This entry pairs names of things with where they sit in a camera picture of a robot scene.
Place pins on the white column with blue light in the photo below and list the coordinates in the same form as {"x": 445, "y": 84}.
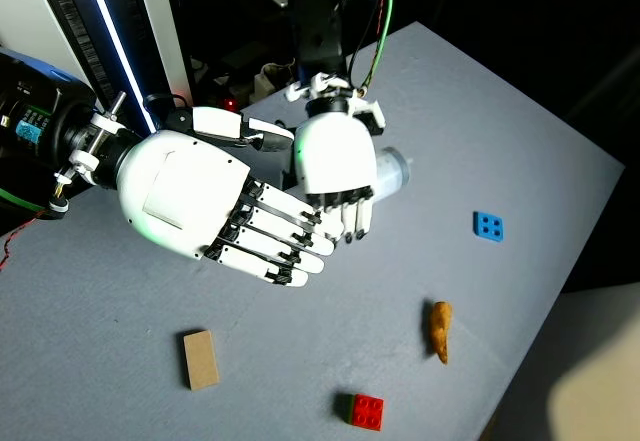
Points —
{"x": 167, "y": 36}

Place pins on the brown toy chicken wing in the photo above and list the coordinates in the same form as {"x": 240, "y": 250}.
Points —
{"x": 441, "y": 331}

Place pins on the tan wooden rectangular block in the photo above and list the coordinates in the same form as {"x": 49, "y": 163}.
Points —
{"x": 201, "y": 361}

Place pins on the translucent plastic tube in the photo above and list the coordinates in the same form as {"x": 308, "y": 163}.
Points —
{"x": 392, "y": 171}

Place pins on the white shoe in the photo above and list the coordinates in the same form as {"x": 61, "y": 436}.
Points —
{"x": 272, "y": 78}

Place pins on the red and green toy brick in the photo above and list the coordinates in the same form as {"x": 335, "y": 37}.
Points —
{"x": 367, "y": 411}

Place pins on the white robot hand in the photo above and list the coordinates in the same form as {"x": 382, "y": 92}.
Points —
{"x": 175, "y": 191}
{"x": 335, "y": 156}

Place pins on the blue square four-hole block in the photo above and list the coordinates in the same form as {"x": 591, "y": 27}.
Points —
{"x": 489, "y": 226}

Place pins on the grey table cloth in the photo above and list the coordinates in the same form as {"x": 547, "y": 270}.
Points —
{"x": 300, "y": 341}

